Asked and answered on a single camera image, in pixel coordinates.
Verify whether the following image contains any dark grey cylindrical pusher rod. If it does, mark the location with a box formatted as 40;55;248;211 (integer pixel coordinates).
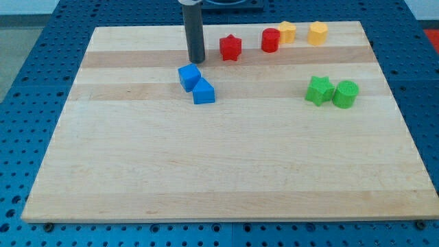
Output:
181;0;205;64

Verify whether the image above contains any blue cube block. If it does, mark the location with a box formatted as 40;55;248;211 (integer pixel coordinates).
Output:
178;63;201;93

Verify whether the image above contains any blue triangular block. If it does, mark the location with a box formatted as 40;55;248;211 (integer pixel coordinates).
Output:
192;78;215;104

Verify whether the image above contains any red star block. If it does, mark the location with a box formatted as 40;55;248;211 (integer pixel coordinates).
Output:
219;34;242;61

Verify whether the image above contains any red cylinder block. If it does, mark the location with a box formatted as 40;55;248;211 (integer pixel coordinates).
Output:
261;28;281;53

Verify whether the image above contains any yellow star block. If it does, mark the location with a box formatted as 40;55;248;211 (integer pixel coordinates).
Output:
278;21;296;44

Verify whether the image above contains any yellow hexagon block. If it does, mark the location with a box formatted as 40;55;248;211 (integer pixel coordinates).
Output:
307;21;329;46

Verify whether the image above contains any green star block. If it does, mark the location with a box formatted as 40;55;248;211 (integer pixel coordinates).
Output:
305;75;335;106

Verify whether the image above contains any light wooden board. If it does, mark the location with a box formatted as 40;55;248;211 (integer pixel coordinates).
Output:
21;21;438;223

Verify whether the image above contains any green cylinder block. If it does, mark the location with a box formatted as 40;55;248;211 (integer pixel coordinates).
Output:
332;80;359;109

